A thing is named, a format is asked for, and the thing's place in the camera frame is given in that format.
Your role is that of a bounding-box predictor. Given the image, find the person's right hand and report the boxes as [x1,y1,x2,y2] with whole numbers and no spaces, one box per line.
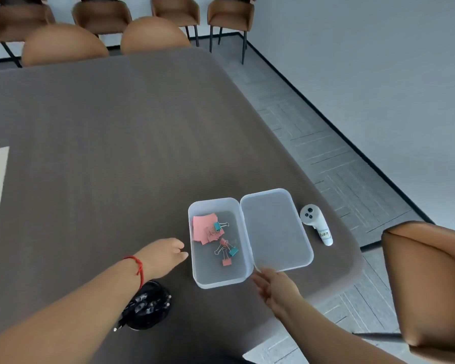
[251,267,304,320]

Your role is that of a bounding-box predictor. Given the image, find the person's left hand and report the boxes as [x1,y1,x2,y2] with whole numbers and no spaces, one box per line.
[134,238,189,283]

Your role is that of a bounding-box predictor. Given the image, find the person's left forearm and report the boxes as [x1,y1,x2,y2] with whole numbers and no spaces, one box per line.
[0,257,146,364]

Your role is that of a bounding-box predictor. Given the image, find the person's right forearm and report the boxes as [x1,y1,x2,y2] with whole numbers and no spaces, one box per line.
[279,295,407,364]

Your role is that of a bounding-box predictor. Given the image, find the pink paper notes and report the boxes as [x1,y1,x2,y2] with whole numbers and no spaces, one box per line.
[193,213,225,245]

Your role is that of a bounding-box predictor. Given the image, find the clear plastic box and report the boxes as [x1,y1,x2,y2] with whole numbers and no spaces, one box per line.
[188,197,255,289]

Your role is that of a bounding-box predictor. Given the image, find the clear plastic lid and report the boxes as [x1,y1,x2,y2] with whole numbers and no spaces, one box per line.
[240,189,314,273]

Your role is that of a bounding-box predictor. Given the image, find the black pen holder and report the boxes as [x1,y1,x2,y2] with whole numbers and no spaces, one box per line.
[125,280,172,331]

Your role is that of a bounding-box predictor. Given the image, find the white handheld controller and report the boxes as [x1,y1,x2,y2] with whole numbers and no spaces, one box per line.
[300,204,333,247]

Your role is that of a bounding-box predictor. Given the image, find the black pen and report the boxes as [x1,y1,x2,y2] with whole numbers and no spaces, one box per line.
[114,299,143,332]

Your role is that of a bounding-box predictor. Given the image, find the red string bracelet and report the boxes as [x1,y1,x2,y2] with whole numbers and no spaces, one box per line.
[123,255,145,289]

